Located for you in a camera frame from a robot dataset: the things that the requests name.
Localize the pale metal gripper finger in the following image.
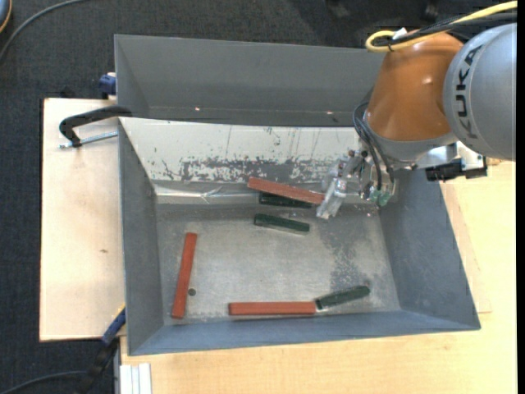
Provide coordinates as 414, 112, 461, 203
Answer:
327, 181, 349, 218
315, 178, 342, 221

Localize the red-brown block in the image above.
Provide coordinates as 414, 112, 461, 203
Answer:
246, 176, 327, 206
227, 300, 318, 317
171, 231, 199, 320

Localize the dark green flat block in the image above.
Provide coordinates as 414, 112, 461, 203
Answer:
314, 285, 372, 312
253, 213, 311, 236

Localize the grey metal bin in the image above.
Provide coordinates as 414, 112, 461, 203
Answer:
113, 34, 482, 357

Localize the pale wood board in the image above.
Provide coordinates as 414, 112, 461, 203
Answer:
39, 97, 126, 342

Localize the black cylinder on white bracket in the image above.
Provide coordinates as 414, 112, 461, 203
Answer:
422, 142, 489, 182

